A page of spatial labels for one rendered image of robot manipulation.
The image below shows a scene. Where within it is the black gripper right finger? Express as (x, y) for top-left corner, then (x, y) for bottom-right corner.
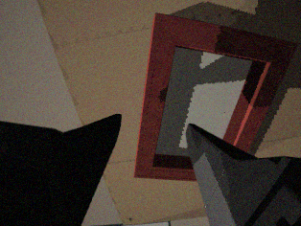
(186, 124), (301, 226)

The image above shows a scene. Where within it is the red rectangular picture frame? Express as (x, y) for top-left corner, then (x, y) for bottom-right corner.
(133, 12), (298, 182)

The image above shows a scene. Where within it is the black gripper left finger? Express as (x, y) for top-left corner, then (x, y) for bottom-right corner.
(0, 114), (122, 226)

